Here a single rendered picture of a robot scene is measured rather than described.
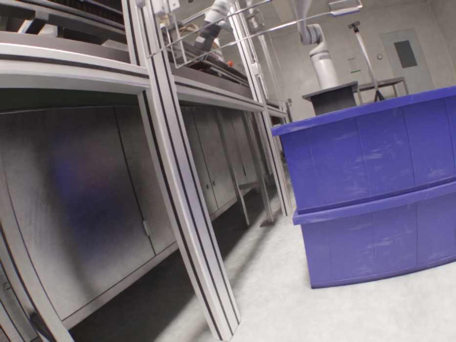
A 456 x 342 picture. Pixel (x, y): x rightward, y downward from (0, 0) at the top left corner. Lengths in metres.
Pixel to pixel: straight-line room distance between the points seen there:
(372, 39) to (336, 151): 5.37
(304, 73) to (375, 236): 5.05
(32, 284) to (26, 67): 0.26
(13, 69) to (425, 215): 0.76
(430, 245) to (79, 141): 0.94
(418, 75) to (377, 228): 5.44
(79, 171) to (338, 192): 0.64
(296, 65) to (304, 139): 5.04
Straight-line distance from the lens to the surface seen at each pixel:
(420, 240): 0.65
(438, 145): 0.60
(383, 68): 5.70
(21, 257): 0.35
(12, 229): 0.34
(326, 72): 1.09
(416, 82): 5.87
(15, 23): 0.95
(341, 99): 1.03
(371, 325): 0.56
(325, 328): 0.56
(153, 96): 0.45
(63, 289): 0.65
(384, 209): 0.59
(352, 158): 0.55
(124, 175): 0.78
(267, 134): 1.22
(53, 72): 0.33
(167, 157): 0.43
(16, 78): 0.33
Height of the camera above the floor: 0.40
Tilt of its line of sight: 5 degrees down
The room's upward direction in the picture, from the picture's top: 15 degrees counter-clockwise
